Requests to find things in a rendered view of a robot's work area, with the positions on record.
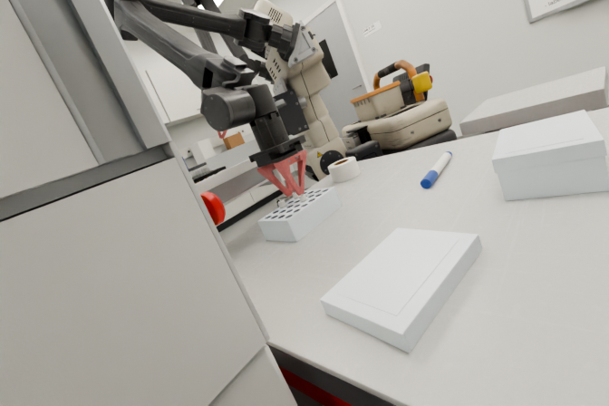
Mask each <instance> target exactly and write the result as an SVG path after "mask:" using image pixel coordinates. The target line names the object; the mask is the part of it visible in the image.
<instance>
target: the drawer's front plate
mask: <svg viewBox="0 0 609 406"><path fill-rule="evenodd" d="M259 151H261V150H260V149H259V147H258V144H257V142H256V139H254V140H251V141H249V142H247V143H244V144H242V145H239V146H237V147H235V148H233V149H231V150H227V151H224V152H222V153H220V154H218V155H216V156H213V157H211V158H208V159H206V163H207V165H208V167H209V169H210V170H213V169H218V168H221V167H224V166H226V169H229V168H231V167H233V166H235V165H237V164H239V163H241V162H243V161H245V160H248V159H249V157H248V156H250V155H253V154H255V153H257V152H259ZM226 169H223V170H226ZM223 170H221V171H223ZM221 171H220V172H221ZM273 172H274V174H275V177H276V178H277V179H278V180H279V181H280V182H283V181H284V180H285V179H284V178H283V176H282V175H281V174H280V173H279V171H278V170H277V169H274V170H273ZM218 173H219V172H218ZM272 184H273V183H272V182H270V181H268V182H266V183H264V184H262V185H260V186H259V187H263V186H267V185H272Z"/></svg>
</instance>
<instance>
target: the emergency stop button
mask: <svg viewBox="0 0 609 406"><path fill-rule="evenodd" d="M200 196H201V197H202V199H203V201H204V203H205V205H206V207H207V210H208V213H209V215H210V216H211V218H212V220H213V222H214V224H215V226H217V225H219V224H220V223H222V222H223V221H224V219H225V215H226V211H225V207H224V205H223V203H222V201H221V200H220V198H219V197H218V196H217V195H216V194H214V193H211V192H208V191H205V192H203V193H201V194H200Z"/></svg>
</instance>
